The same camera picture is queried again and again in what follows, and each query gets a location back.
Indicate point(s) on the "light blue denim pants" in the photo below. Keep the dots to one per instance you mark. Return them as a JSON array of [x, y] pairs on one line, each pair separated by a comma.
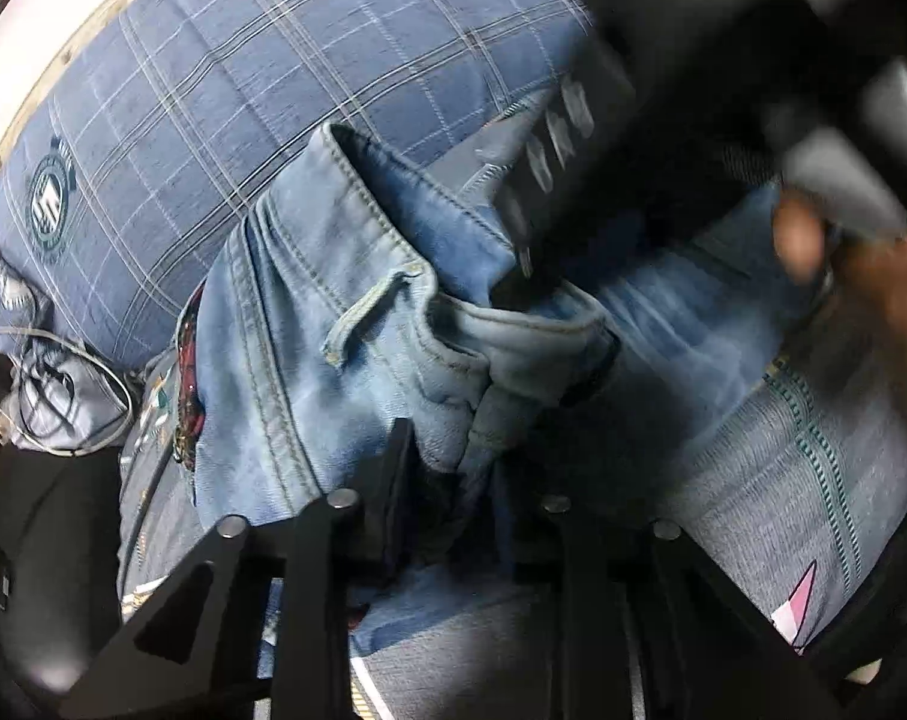
[[333, 360]]

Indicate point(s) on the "black fabric garment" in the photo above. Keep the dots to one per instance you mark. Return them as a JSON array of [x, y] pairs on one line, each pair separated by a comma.
[[48, 540]]

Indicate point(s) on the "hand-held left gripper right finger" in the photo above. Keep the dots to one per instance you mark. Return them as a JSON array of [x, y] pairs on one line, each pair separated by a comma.
[[577, 566]]

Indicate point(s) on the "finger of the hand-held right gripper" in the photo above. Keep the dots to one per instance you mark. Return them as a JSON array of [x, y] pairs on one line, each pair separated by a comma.
[[566, 165]]

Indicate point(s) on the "person's right hand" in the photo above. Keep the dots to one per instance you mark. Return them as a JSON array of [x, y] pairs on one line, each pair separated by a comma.
[[873, 292]]

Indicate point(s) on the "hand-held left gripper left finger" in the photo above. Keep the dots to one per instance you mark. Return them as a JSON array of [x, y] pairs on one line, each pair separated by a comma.
[[388, 514]]

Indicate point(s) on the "red patterned cloth strip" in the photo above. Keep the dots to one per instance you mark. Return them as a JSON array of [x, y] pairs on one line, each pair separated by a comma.
[[189, 382]]

